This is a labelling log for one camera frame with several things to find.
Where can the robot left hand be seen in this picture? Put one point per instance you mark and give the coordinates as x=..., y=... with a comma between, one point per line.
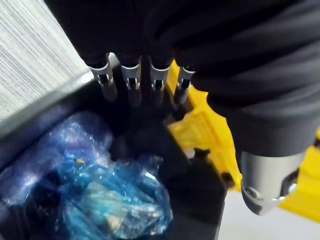
x=190, y=37

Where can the blue plastic rubbish bag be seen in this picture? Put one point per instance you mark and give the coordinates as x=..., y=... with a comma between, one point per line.
x=95, y=185

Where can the large black trash can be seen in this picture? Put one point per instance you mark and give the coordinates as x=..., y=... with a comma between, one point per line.
x=197, y=180

